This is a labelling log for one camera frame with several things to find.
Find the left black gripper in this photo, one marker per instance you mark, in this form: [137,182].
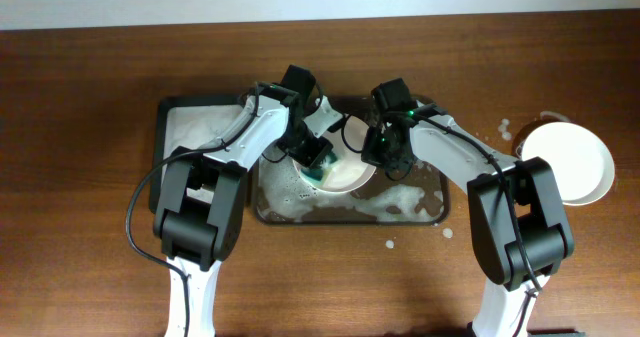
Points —
[314,153]

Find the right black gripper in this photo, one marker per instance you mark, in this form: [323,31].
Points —
[388,157]

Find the green yellow sponge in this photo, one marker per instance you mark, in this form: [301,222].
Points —
[317,173]

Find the pink-white plate with stain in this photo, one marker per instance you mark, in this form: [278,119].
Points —
[349,172]

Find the cream plate with stain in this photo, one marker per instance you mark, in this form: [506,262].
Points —
[582,164]

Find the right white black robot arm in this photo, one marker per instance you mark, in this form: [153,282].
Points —
[519,228]

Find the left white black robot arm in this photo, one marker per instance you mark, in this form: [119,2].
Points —
[199,213]

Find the large dark foamy tray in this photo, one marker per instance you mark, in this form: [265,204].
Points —
[280,196]

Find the small soapy black tray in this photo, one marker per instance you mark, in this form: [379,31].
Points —
[191,121]

